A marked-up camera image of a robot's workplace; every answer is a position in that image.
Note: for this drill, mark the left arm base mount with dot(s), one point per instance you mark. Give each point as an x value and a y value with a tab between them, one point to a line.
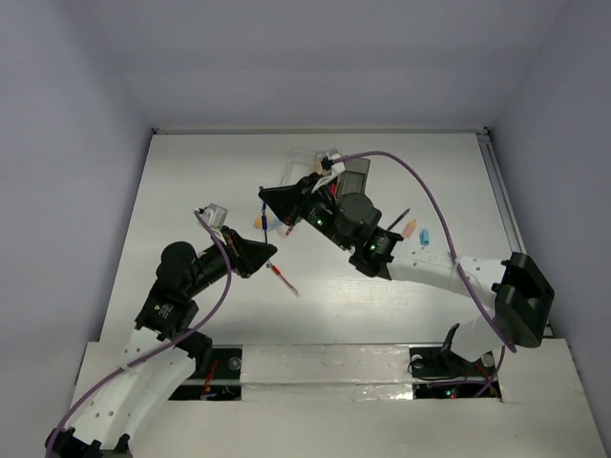
220	381

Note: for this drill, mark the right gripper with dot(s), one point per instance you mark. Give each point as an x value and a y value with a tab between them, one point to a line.
285	200

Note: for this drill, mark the dark grey plastic container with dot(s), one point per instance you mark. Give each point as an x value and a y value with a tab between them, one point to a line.
354	178

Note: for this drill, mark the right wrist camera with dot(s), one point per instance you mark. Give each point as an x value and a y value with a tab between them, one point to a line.
337	167

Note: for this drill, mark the orange glue tube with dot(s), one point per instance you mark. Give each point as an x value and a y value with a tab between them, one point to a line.
409	229

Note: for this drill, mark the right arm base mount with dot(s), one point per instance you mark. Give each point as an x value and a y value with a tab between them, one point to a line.
437	373

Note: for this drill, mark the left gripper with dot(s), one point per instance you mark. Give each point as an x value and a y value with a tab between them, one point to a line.
246	255

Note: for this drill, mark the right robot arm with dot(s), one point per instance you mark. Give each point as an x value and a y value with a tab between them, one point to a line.
397	259

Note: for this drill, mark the dark purple pen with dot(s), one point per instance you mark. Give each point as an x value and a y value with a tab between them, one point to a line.
398	219

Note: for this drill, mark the blue gel pen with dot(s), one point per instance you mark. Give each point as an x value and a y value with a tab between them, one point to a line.
264	223

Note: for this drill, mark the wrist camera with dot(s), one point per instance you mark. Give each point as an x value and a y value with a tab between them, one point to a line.
337	167
212	215

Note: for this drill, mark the orange plastic container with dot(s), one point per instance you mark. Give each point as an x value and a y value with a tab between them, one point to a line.
319	157

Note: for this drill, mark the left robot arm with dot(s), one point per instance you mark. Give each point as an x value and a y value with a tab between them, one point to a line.
164	349

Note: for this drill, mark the red gel pen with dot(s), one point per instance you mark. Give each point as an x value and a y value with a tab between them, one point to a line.
278	273

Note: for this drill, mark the blue eraser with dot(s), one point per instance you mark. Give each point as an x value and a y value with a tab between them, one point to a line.
424	237

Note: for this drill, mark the blue glue tube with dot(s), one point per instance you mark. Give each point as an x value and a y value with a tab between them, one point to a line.
273	224

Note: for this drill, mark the aluminium rail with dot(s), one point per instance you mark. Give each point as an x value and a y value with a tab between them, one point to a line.
515	229

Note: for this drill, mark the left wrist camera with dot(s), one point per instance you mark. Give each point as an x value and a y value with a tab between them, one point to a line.
212	215

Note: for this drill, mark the clear plastic container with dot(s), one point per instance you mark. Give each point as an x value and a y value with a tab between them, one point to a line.
299	162

